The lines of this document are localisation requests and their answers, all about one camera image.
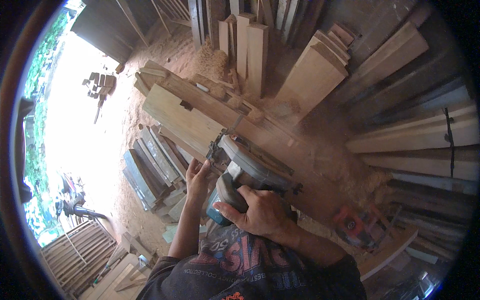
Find person's left hand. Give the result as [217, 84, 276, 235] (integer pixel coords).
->
[185, 158, 212, 205]

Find leaning wide wooden boards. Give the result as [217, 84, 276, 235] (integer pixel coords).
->
[275, 22, 356, 121]

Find grey teal circular saw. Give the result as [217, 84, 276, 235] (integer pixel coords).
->
[205, 133, 304, 227]

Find rack of stored timber planks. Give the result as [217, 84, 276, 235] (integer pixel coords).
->
[330, 20, 480, 263]

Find dark wooden door panel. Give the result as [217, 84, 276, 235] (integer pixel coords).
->
[71, 0, 160, 64]

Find curved wooden board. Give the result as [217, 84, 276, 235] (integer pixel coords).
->
[358, 225, 419, 282]

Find motorcycle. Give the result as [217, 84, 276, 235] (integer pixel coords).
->
[55, 173, 108, 223]

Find person's body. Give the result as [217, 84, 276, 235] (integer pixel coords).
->
[137, 224, 367, 300]

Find group of upright pale planks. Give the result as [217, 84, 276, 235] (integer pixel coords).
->
[217, 13, 269, 99]

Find heap of wood shavings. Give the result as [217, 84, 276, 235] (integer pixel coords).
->
[194, 37, 230, 80]

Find light wooden plank with notch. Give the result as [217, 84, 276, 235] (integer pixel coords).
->
[142, 83, 226, 158]

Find stack of grey weathered planks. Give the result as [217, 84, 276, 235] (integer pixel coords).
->
[122, 124, 190, 223]

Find pale boards beside slat frame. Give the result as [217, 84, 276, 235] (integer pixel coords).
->
[80, 232, 155, 300]

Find long wooden workbench beam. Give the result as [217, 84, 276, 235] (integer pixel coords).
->
[134, 60, 377, 226]

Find orange power tool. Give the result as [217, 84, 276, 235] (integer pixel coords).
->
[333, 205, 380, 249]

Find person's right hand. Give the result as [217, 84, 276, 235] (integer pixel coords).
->
[212, 185, 298, 241]

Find wooden slat frame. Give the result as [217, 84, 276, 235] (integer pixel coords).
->
[40, 219, 118, 298]

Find black hanging cable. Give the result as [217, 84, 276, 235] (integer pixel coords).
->
[443, 107, 455, 179]

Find pile of wood offcut blocks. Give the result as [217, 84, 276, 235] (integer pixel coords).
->
[82, 71, 117, 125]

